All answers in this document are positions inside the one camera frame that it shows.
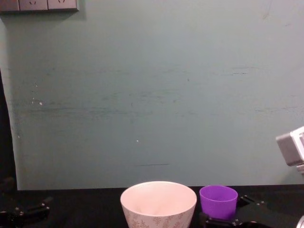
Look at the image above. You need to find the black curtain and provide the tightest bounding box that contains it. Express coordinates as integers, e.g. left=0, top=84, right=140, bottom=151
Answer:
left=0, top=68, right=18, bottom=191

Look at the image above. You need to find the purple plastic cup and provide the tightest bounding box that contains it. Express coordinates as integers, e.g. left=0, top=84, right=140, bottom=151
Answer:
left=199, top=185, right=238, bottom=220

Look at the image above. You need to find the grey wall socket plate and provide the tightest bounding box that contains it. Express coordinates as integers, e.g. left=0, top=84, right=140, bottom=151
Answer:
left=47, top=0, right=80, bottom=12
left=19, top=0, right=48, bottom=11

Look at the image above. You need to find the white patterned ceramic pot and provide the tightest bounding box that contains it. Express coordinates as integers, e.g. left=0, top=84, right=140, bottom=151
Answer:
left=120, top=181, right=198, bottom=228

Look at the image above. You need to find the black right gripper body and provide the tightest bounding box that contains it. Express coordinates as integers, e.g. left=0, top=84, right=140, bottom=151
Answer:
left=241, top=203, right=299, bottom=228

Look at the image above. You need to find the black table cloth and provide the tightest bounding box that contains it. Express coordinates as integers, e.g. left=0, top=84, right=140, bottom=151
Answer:
left=0, top=184, right=304, bottom=228

